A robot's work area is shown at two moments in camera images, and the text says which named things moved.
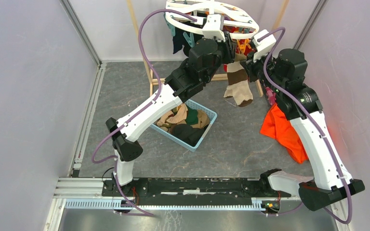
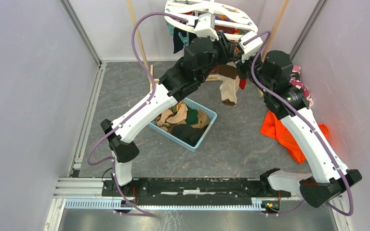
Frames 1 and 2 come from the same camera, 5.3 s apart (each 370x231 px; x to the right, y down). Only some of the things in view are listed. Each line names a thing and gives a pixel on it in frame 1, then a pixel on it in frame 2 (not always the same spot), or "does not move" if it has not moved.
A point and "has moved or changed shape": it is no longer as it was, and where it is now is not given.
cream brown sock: (238, 86) has moved or changed shape
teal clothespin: (190, 39) has moved or changed shape
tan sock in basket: (180, 115) does not move
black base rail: (190, 187) does not move
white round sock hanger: (232, 30) does not move
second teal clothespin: (172, 29) does not move
